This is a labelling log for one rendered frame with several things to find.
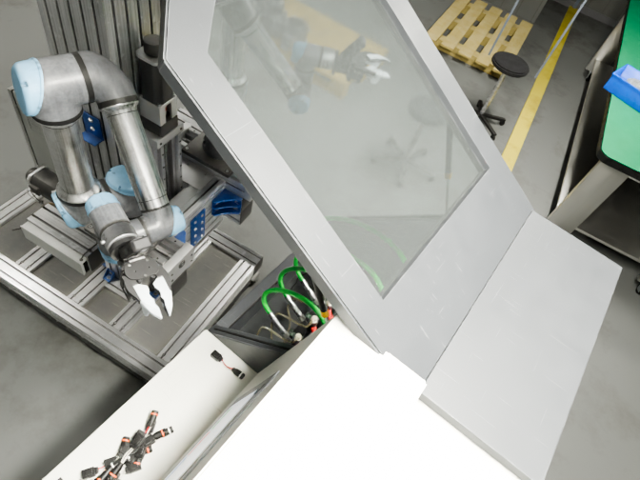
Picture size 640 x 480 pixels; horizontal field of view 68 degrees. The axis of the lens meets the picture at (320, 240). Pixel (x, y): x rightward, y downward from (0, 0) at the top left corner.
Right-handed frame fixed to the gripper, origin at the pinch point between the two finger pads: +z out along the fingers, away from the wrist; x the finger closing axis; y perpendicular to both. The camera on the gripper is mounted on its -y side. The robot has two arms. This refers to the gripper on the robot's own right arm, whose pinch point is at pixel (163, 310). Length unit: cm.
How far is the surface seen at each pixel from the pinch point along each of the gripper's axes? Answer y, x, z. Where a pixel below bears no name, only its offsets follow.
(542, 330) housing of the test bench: -14, -70, 48
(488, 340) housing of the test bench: -12, -56, 43
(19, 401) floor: 151, 27, -62
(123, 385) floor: 145, -13, -46
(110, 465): 47, 15, 11
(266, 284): 44, -50, -18
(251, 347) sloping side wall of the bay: 31.8, -27.1, 4.7
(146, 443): 45.3, 5.9, 11.1
